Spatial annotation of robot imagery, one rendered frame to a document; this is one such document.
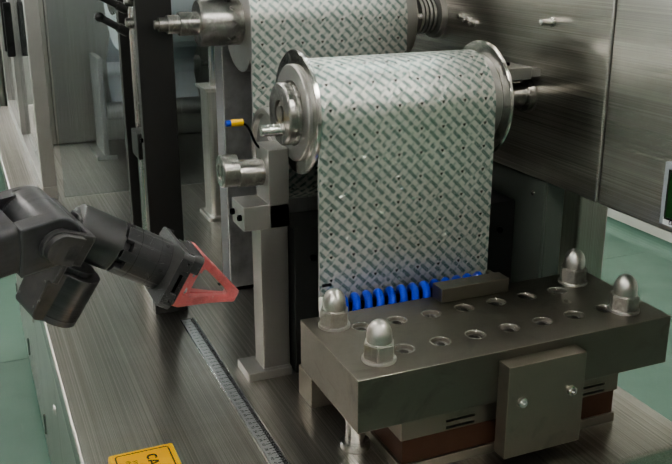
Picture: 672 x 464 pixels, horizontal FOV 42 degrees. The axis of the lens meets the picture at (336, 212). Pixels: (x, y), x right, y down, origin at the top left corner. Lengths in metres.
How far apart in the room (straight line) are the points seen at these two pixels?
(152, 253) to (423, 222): 0.34
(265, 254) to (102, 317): 0.37
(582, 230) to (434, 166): 0.41
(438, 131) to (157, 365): 0.49
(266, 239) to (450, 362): 0.30
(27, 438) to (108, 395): 1.74
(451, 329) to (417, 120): 0.25
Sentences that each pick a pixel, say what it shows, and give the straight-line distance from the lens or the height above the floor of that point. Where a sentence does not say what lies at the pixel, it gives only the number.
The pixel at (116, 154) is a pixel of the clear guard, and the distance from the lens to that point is 2.01.
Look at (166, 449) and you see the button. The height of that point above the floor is 0.92.
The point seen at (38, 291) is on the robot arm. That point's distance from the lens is 0.95.
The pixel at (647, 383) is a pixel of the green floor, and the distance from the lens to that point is 3.22.
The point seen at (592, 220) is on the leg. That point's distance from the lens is 1.42.
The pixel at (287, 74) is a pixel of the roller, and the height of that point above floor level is 1.29.
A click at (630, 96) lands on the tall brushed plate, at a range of 1.05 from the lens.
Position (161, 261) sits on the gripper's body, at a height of 1.12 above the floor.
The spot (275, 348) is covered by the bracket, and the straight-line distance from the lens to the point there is 1.16.
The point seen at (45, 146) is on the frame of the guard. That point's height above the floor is 1.02.
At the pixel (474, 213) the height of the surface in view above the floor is 1.12.
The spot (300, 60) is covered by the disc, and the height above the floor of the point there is 1.31.
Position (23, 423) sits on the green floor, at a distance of 2.98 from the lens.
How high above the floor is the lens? 1.45
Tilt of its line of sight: 17 degrees down
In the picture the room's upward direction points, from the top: straight up
